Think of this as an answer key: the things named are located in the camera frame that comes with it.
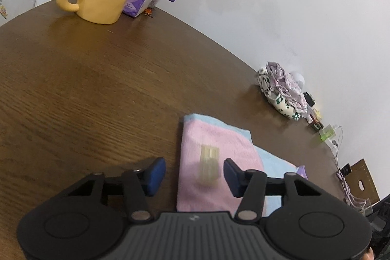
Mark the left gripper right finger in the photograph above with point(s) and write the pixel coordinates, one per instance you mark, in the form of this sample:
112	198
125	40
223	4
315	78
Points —
292	217

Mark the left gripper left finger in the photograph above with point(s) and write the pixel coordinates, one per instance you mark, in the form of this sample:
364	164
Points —
90	217

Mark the pink blue mesh vest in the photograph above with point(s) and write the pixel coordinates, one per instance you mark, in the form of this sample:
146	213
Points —
200	132

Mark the person's right hand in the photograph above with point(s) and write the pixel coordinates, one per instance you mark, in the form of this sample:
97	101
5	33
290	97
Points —
368	254

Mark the black phone holder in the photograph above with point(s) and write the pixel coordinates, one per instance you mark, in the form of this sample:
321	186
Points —
345	170

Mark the wooden chair back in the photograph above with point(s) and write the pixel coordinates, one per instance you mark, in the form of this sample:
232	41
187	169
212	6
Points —
361	182

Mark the white power strip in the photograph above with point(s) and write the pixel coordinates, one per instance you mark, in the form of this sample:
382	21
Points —
332	144

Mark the green spray bottle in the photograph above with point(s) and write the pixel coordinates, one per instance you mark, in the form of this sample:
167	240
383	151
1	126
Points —
327	132

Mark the black red gift box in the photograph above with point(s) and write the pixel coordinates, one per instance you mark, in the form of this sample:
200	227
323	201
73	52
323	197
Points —
317	125

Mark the yellow sticky note stack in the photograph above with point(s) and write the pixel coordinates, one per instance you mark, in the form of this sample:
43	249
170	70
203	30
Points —
316	113

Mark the black charger on tin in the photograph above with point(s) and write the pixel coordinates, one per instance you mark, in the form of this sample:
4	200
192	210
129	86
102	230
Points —
309	99

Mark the folded green flower garment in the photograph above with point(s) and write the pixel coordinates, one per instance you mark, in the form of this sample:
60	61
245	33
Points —
275	98

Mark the folded pink floral garment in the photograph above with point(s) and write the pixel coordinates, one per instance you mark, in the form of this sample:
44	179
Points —
284	83

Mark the white astronaut speaker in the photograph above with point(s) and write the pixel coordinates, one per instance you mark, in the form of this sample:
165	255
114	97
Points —
299	79

